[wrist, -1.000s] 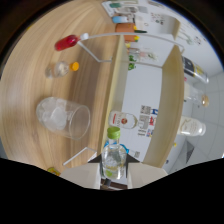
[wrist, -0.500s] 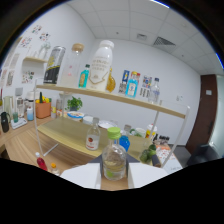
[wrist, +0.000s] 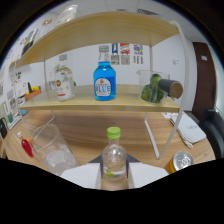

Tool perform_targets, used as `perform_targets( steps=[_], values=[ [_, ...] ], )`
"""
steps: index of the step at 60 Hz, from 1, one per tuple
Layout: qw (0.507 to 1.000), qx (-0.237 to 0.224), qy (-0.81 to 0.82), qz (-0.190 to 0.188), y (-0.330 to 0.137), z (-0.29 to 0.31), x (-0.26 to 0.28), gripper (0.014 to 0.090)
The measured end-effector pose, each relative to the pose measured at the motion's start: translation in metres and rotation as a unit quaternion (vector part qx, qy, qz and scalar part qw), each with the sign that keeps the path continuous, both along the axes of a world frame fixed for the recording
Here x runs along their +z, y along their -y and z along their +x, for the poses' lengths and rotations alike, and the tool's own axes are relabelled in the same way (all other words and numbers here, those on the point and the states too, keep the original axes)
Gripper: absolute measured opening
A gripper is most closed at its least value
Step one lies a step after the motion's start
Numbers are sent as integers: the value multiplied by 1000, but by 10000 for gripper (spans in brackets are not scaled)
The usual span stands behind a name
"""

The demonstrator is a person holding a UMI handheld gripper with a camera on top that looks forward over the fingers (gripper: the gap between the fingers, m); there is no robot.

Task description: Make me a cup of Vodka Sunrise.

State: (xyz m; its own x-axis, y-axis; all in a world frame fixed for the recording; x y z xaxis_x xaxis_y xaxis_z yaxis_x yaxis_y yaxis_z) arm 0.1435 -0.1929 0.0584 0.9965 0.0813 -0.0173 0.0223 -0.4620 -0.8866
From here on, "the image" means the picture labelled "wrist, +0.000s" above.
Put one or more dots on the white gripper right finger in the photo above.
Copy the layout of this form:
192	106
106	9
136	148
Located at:
146	174

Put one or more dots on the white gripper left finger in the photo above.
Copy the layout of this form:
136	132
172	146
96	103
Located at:
83	175

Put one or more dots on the clear bottle green cap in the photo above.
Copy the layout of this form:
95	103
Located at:
114	163

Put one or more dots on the yellow soda can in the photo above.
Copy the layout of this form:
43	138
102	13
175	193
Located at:
180	162

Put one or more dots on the small red liquid bottle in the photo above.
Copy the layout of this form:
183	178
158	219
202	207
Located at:
26	148

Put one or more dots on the clear glass with ice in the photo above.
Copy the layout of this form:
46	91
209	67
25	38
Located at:
55	153

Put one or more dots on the white notebook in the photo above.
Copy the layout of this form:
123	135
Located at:
190	130

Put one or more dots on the printed paper sheet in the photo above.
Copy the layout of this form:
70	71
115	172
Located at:
168	115

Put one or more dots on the two-tier wooden shelf rack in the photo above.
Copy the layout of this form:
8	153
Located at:
100	103

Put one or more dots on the black office chair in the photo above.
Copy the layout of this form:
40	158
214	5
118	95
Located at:
213	133

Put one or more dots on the glass beaker of limes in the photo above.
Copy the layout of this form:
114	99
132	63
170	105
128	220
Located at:
150	91

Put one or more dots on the white tray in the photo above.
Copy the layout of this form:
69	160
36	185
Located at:
14	121

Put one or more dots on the dark wooden muddler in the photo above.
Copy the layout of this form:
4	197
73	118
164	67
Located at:
171	88

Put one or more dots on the clear bottle red label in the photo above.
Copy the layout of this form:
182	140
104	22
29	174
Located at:
64	85

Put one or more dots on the blue liquid bottle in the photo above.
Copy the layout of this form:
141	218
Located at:
104	83

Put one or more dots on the orange storage basket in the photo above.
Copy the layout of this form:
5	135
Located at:
33	94

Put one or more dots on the brown door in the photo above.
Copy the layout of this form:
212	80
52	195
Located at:
202	80

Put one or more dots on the tall black yellow can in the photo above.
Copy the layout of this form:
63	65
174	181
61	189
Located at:
30	41

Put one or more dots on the glass jar cork lid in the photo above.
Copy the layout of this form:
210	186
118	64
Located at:
47	24

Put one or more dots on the large white bottle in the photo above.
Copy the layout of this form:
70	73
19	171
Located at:
66	15

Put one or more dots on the ceiling air vent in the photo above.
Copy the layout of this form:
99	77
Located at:
148	12

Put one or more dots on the multicolour wall poster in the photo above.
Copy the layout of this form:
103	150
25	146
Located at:
138	53

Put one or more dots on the red white wall poster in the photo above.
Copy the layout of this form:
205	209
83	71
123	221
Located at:
124	53

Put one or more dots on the blue white wall poster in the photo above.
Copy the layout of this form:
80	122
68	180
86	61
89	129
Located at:
115	53

